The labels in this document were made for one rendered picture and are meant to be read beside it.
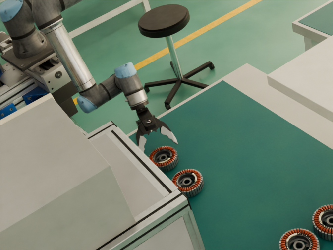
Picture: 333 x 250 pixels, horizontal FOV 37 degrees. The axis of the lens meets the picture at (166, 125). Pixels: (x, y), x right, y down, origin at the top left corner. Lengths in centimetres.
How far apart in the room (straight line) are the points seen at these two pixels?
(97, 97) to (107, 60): 228
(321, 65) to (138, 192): 60
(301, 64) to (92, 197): 68
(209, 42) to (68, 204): 301
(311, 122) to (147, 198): 86
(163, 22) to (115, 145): 184
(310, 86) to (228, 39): 265
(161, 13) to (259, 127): 158
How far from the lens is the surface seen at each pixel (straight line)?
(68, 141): 122
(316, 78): 138
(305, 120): 195
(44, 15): 184
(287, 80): 139
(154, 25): 322
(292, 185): 172
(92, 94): 189
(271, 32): 394
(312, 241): 154
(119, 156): 143
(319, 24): 249
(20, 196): 114
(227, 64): 368
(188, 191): 173
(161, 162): 185
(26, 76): 236
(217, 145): 191
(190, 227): 132
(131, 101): 185
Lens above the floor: 203
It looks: 38 degrees down
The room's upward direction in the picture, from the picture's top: 18 degrees counter-clockwise
